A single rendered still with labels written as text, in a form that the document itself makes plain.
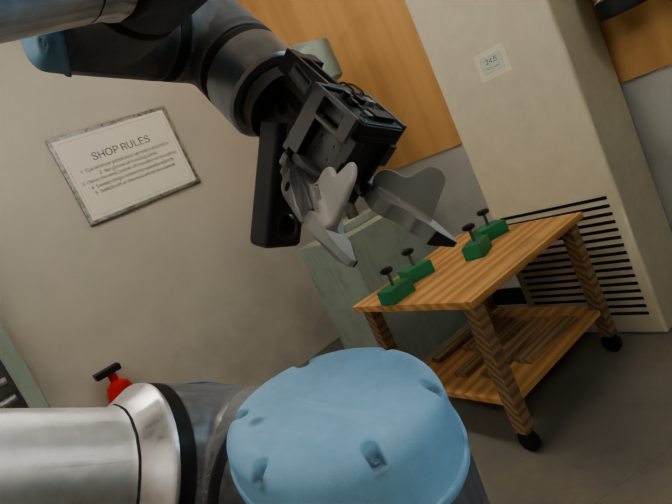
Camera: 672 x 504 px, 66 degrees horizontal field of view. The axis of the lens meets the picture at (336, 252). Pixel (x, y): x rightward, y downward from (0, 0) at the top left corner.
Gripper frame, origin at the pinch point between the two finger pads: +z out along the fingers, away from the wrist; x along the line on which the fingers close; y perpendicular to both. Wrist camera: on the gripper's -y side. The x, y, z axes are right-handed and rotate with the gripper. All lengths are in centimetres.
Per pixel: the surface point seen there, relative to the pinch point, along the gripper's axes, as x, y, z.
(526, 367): 129, -62, 5
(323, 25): 186, -31, -188
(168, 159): 132, -127, -198
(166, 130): 134, -116, -210
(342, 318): 169, -135, -74
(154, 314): 112, -184, -138
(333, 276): 159, -115, -87
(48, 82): 82, -113, -239
